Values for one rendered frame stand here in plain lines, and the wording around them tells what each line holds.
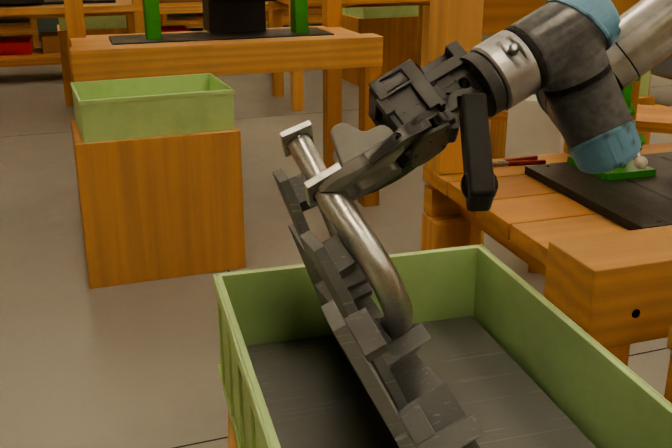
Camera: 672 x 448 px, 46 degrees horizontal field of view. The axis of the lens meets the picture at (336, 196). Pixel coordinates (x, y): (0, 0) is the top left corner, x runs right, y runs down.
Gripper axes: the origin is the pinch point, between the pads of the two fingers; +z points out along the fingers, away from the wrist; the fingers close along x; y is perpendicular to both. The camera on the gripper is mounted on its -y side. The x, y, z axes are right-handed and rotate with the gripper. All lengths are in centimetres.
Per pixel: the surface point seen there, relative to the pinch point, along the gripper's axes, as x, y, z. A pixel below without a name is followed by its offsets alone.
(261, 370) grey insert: -36.0, -3.6, 16.1
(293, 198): -12.3, 6.7, 2.1
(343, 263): -0.3, -6.2, 3.1
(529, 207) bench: -81, 3, -46
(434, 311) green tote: -48.0, -8.3, -10.7
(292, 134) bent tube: -12.3, 13.7, -2.1
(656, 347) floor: -215, -39, -102
